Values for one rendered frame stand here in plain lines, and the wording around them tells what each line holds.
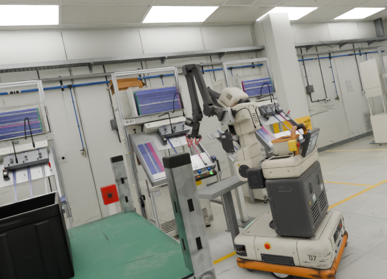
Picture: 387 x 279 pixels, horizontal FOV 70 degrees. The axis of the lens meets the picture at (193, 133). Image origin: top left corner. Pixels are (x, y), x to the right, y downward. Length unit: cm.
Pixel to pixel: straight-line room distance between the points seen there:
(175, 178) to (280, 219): 170
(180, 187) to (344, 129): 742
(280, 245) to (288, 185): 41
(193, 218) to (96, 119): 419
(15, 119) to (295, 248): 253
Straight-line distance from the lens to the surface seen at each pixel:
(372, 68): 657
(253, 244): 214
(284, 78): 571
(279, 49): 581
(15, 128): 297
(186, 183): 36
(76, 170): 446
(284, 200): 196
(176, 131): 308
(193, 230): 37
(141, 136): 306
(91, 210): 455
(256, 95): 386
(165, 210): 304
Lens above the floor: 113
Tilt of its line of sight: 1 degrees down
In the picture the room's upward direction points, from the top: 12 degrees counter-clockwise
